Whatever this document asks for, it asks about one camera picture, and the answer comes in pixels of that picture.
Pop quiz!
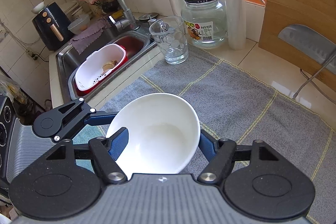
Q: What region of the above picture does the white bowl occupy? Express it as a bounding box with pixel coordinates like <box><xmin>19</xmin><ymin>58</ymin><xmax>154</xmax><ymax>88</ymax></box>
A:
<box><xmin>106</xmin><ymin>93</ymin><xmax>201</xmax><ymax>178</ymax></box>

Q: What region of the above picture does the grey checked dish mat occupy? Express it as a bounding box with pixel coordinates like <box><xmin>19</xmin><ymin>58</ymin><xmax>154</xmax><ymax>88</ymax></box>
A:
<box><xmin>96</xmin><ymin>47</ymin><xmax>335</xmax><ymax>223</ymax></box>

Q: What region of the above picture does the white colander basket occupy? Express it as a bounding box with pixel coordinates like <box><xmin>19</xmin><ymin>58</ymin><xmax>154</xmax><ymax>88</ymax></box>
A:
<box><xmin>75</xmin><ymin>44</ymin><xmax>127</xmax><ymax>93</ymax></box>

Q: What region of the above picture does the steel sink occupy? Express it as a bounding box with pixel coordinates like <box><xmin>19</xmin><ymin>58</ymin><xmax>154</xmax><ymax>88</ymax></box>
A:
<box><xmin>56</xmin><ymin>21</ymin><xmax>157</xmax><ymax>103</ymax></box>

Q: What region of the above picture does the purple cloth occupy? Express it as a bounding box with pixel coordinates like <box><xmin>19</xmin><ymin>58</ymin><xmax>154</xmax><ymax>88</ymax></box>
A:
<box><xmin>70</xmin><ymin>19</ymin><xmax>110</xmax><ymax>54</ymax></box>

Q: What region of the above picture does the clear bowl by sink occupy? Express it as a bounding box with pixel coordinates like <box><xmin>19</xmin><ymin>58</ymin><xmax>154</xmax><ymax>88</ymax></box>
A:
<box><xmin>68</xmin><ymin>14</ymin><xmax>90</xmax><ymax>35</ymax></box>

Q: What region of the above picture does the black air fryer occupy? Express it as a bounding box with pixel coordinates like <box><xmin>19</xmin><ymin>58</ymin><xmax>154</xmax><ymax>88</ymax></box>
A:
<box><xmin>32</xmin><ymin>2</ymin><xmax>74</xmax><ymax>51</ymax></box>

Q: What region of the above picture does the red basin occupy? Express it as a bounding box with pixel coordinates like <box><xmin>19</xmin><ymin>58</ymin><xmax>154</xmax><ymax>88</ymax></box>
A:
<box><xmin>75</xmin><ymin>35</ymin><xmax>143</xmax><ymax>96</ymax></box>

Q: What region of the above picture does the steel faucet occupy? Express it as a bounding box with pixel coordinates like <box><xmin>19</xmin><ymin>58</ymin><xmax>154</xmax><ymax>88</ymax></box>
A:
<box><xmin>109</xmin><ymin>0</ymin><xmax>139</xmax><ymax>33</ymax></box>

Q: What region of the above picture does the clear drinking glass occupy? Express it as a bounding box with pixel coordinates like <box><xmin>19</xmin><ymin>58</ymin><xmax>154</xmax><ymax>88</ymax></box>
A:
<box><xmin>149</xmin><ymin>16</ymin><xmax>189</xmax><ymax>65</ymax></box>

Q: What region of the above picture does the large glass jar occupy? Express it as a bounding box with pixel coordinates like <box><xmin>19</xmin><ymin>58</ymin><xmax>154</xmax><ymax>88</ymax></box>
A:
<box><xmin>181</xmin><ymin>0</ymin><xmax>227</xmax><ymax>50</ymax></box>

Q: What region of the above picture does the bamboo cutting board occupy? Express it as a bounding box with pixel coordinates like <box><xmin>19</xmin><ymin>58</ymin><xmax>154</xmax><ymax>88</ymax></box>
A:
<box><xmin>259</xmin><ymin>0</ymin><xmax>335</xmax><ymax>75</ymax></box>

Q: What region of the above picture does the santoku knife black handle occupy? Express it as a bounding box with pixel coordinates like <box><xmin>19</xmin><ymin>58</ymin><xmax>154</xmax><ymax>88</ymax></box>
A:
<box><xmin>277</xmin><ymin>24</ymin><xmax>335</xmax><ymax>65</ymax></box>

